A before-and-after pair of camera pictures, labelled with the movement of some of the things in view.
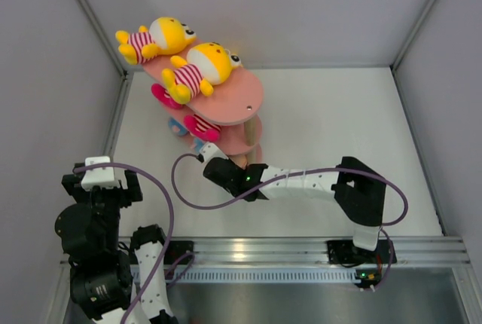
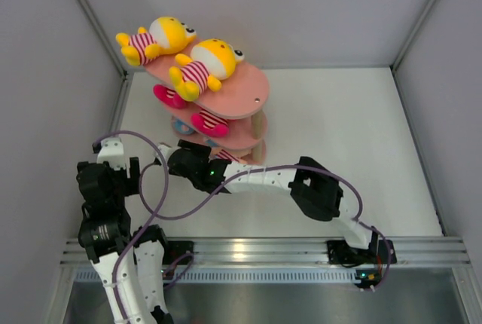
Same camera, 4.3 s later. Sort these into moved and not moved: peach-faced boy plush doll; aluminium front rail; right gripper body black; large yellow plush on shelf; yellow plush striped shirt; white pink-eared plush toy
Moved: right gripper body black; white pink-eared plush toy; yellow plush striped shirt; peach-faced boy plush doll
Not moved: aluminium front rail; large yellow plush on shelf
